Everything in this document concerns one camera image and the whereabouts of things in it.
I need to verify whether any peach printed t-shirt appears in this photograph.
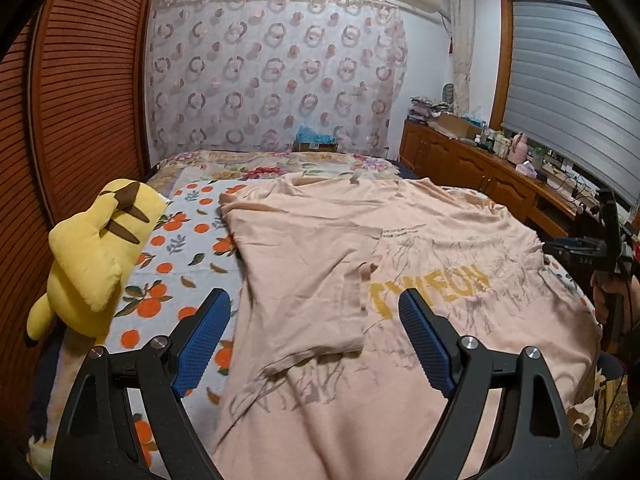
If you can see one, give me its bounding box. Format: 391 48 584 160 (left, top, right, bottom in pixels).
211 171 601 480

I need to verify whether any stack of folded clothes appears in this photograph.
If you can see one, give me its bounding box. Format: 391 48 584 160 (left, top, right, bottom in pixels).
408 96 452 122

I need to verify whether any person's right hand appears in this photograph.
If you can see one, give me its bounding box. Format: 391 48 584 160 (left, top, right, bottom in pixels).
590 271 639 334

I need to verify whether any pink jug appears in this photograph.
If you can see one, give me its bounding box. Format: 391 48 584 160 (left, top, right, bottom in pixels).
506 132 528 166

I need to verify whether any grey window blind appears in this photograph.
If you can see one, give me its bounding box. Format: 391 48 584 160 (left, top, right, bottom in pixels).
502 0 639 202

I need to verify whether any yellow plush toy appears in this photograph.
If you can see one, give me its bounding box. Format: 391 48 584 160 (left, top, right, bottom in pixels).
26 179 169 341

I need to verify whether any orange-print white bedsheet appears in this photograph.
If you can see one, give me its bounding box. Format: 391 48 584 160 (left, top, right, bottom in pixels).
27 179 599 480

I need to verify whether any wooden sideboard cabinet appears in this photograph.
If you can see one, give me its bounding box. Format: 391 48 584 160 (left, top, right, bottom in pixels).
399 120 576 238

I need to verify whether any cardboard box on cabinet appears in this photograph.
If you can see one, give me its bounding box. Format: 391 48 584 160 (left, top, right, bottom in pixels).
431 113 483 140

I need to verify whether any floral quilt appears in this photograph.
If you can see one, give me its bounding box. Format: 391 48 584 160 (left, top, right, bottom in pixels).
148 150 399 197

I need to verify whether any beige tied side curtain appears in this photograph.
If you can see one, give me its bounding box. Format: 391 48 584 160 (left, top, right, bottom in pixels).
449 0 475 116

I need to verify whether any box with blue cloth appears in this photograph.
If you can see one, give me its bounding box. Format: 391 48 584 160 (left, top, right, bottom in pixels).
293 126 337 153

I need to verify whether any brown louvered wardrobe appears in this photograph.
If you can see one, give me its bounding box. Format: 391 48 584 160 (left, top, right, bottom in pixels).
1 0 151 428

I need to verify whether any circle-pattern sheer curtain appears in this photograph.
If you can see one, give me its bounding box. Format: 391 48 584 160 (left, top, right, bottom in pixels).
146 0 408 158

